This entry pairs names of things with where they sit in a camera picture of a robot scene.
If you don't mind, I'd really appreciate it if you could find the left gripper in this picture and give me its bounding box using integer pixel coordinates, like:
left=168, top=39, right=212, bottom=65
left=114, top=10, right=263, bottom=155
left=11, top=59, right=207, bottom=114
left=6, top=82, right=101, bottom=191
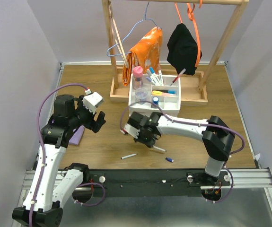
left=69, top=95, right=106, bottom=132

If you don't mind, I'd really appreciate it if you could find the black white thin marker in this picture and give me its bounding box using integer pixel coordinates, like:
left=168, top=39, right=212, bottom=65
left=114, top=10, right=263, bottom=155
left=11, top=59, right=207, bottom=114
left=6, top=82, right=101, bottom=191
left=152, top=146, right=166, bottom=152

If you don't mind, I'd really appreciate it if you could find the small white black-tip pen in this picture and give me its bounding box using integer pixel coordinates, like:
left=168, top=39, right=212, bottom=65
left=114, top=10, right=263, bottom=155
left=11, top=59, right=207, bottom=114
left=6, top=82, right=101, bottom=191
left=121, top=153, right=137, bottom=160

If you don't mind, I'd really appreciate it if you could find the blue lid small jar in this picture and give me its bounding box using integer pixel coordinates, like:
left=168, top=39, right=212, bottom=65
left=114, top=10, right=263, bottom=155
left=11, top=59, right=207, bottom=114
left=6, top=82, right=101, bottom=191
left=151, top=96, right=159, bottom=108

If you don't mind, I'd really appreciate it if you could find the small blue cap piece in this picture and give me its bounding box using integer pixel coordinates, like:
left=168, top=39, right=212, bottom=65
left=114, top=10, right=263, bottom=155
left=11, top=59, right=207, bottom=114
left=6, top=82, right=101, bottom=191
left=166, top=157, right=174, bottom=163

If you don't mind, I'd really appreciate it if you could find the clear paperclip jar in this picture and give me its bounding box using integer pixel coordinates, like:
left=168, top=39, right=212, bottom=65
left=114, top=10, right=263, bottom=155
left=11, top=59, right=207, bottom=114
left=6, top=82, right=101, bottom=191
left=135, top=87, right=148, bottom=103

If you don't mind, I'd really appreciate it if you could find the yellow pink highlighter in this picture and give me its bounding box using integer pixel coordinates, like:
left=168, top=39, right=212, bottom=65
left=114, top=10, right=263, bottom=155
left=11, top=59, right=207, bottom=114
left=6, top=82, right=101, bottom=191
left=151, top=90, right=175, bottom=97

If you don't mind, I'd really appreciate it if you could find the black teal highlighter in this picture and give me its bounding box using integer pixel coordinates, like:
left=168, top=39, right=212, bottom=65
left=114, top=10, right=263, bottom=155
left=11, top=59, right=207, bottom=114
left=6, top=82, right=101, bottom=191
left=159, top=90, right=176, bottom=94

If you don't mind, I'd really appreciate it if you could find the lavender cap white marker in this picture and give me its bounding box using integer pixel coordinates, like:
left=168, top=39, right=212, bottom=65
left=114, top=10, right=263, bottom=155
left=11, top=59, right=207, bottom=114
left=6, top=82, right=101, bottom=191
left=146, top=76, right=157, bottom=86

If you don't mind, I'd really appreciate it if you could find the pink lid pen tube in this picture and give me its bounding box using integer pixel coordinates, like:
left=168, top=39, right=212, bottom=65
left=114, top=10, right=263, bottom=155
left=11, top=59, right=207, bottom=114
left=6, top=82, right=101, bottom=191
left=133, top=66, right=143, bottom=89

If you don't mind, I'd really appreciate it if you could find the blue cap white marker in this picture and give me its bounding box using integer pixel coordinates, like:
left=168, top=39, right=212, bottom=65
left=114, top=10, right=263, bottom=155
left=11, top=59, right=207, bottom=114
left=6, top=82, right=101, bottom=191
left=149, top=67, right=161, bottom=86

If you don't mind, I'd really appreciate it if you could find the red clear pen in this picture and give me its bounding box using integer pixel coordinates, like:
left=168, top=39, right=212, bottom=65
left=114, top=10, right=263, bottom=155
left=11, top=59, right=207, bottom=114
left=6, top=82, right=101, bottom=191
left=170, top=69, right=186, bottom=86

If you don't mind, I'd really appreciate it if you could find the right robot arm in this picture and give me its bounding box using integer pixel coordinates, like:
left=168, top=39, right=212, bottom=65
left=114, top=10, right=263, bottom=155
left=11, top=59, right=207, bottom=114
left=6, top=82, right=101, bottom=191
left=123, top=112, right=235, bottom=185

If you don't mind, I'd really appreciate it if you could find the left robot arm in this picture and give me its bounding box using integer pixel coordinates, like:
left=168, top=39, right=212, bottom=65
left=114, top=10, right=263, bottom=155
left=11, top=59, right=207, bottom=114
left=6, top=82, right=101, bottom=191
left=12, top=92, right=105, bottom=227

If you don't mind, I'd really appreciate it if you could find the purple folded cloth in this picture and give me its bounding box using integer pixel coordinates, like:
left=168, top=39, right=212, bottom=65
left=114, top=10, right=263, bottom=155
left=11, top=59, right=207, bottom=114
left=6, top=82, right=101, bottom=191
left=50, top=119, right=85, bottom=148

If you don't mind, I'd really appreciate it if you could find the white drawer organizer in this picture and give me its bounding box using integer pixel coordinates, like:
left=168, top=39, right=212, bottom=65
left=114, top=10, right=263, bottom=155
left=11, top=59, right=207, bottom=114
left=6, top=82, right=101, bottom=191
left=128, top=74, right=181, bottom=117

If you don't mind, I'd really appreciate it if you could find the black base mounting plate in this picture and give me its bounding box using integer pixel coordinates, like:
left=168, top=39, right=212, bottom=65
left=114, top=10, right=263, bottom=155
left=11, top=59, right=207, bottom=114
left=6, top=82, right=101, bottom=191
left=71, top=168, right=231, bottom=203

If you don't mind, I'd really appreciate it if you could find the wooden clothes rack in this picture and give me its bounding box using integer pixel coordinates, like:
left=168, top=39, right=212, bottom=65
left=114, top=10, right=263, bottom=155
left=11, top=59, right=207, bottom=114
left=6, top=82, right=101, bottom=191
left=102, top=0, right=248, bottom=106

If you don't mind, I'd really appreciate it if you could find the orange patterned cloth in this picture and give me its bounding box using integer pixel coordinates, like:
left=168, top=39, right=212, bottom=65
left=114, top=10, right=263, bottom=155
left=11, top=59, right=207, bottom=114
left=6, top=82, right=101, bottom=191
left=122, top=26, right=163, bottom=87

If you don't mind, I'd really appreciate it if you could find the black garment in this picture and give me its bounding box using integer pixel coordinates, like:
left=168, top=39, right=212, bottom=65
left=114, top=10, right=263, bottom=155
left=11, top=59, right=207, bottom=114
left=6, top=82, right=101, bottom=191
left=167, top=23, right=198, bottom=76

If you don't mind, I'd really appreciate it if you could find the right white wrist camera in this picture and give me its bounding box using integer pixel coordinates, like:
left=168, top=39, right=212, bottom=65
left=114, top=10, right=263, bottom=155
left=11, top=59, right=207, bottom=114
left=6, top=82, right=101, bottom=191
left=120, top=123, right=140, bottom=139

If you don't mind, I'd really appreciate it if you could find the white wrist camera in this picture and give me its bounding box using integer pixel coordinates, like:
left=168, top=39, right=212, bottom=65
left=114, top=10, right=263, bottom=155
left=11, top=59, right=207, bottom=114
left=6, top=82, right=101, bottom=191
left=82, top=88, right=104, bottom=114
left=120, top=123, right=140, bottom=139

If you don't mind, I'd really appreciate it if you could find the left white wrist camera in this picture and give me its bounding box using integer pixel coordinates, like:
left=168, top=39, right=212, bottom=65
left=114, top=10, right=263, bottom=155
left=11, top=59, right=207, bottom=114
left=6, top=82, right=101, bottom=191
left=82, top=88, right=104, bottom=114

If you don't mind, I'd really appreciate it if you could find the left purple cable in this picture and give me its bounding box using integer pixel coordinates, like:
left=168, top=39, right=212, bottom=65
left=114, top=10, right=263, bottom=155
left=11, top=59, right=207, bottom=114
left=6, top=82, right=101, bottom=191
left=28, top=84, right=91, bottom=227

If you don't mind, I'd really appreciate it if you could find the aluminium frame rail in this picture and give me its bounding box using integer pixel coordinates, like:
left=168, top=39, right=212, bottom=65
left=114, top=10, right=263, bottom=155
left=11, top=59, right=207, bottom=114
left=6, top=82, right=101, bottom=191
left=22, top=168, right=272, bottom=190

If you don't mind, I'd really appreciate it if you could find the blue wire hanger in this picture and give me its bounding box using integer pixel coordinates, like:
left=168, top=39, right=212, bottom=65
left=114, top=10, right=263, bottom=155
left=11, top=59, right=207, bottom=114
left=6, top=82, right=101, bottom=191
left=106, top=2, right=162, bottom=57

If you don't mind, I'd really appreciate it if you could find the orange strap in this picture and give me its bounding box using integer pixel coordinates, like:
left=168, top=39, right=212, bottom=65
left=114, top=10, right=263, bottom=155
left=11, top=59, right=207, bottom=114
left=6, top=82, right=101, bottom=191
left=174, top=0, right=203, bottom=68

